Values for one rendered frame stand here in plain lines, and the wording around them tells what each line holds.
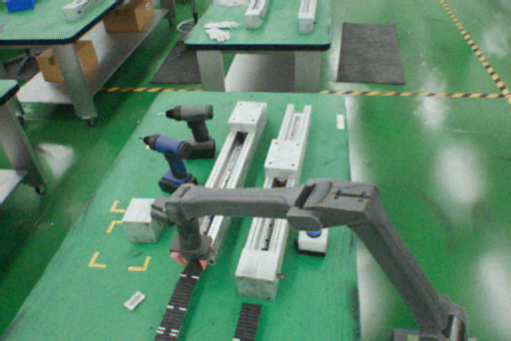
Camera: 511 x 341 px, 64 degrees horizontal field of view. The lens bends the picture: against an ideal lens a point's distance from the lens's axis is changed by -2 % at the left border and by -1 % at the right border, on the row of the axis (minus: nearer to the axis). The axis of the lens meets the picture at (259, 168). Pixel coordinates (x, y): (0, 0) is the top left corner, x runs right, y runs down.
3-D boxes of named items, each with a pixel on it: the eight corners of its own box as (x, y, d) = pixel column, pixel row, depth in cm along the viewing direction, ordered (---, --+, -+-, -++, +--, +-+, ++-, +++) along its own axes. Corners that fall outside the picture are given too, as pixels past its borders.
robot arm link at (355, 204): (353, 200, 65) (371, 163, 72) (291, 213, 75) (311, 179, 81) (468, 368, 79) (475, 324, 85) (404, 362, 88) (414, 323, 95)
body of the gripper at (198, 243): (177, 235, 114) (174, 216, 110) (213, 240, 113) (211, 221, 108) (170, 253, 109) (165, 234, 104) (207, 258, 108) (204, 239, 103)
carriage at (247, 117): (256, 139, 159) (255, 124, 155) (230, 137, 161) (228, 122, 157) (264, 117, 171) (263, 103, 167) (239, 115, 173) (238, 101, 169)
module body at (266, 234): (279, 274, 116) (279, 254, 110) (246, 269, 118) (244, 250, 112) (310, 123, 176) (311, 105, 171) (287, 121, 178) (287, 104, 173)
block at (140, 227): (164, 243, 127) (158, 221, 121) (129, 241, 128) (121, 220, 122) (173, 219, 135) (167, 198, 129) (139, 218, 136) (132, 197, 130)
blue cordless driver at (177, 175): (190, 200, 141) (179, 150, 128) (145, 185, 149) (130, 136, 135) (202, 187, 147) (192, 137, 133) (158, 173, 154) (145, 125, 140)
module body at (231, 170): (216, 265, 119) (212, 246, 114) (183, 260, 121) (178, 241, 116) (267, 120, 180) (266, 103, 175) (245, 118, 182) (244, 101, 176)
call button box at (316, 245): (324, 257, 119) (326, 243, 116) (291, 253, 121) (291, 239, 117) (327, 237, 126) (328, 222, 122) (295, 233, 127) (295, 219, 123)
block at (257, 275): (282, 303, 108) (282, 281, 102) (238, 296, 111) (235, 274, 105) (288, 275, 115) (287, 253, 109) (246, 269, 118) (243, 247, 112)
